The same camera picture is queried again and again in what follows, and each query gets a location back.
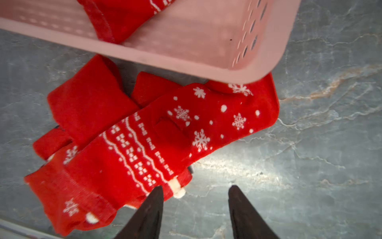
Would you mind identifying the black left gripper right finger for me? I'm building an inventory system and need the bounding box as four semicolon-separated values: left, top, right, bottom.
228;185;279;239

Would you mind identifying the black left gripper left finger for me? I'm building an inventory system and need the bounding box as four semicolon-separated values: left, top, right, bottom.
114;186;164;239

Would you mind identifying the red patterned sock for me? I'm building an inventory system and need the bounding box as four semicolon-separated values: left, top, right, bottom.
78;0;174;44
33;55;139;160

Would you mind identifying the pink perforated plastic basket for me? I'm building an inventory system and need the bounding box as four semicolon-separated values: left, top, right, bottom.
1;1;300;84

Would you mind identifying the red snowman sock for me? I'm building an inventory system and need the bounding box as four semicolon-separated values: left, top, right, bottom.
23;143;193;237

